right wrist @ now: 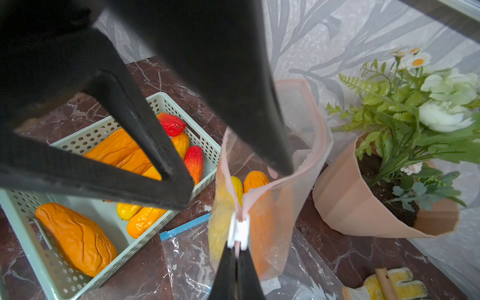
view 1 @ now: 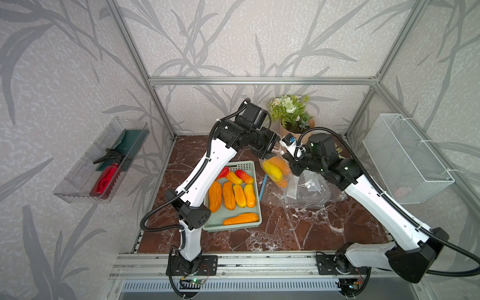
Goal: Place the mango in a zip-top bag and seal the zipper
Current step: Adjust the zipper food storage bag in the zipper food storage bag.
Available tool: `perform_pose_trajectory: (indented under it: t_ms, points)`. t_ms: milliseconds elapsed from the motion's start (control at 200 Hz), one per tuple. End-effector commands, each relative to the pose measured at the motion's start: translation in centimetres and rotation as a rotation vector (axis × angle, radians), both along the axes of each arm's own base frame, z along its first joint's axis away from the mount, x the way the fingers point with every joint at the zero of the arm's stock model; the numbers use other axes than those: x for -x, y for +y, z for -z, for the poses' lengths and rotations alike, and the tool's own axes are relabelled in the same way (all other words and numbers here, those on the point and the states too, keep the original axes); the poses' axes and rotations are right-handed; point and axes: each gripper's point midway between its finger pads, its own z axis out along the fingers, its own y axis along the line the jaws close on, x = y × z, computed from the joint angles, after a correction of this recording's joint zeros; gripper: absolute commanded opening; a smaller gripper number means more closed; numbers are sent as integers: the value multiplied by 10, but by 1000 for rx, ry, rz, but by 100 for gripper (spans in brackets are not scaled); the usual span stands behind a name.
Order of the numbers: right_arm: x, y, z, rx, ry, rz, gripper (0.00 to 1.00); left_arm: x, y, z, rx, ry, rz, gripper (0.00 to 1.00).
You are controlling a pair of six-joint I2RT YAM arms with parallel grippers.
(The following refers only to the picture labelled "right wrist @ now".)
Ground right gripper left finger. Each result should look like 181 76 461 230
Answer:
208 244 236 300

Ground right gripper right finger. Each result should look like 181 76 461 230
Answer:
236 249 266 300

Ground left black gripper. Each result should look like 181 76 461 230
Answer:
1 1 263 124

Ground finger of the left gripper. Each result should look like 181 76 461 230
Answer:
159 1 294 175
1 29 195 210

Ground clear zip-top bag pink zipper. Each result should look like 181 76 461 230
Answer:
216 79 333 280

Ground stack of clear zip bags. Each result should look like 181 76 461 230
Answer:
160 214 343 300

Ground red mango top left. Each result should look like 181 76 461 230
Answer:
157 112 186 138

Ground long orange mango front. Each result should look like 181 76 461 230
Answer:
84 129 140 166

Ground yellow orange mango small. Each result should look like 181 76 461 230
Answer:
171 132 190 160

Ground large orange mango left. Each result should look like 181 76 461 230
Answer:
35 202 118 278

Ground red orange mango right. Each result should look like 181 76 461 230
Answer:
184 146 204 185

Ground yellow green garden gloves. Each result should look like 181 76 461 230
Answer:
342 267 428 300

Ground potted artificial plant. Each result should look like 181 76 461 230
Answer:
312 47 480 238

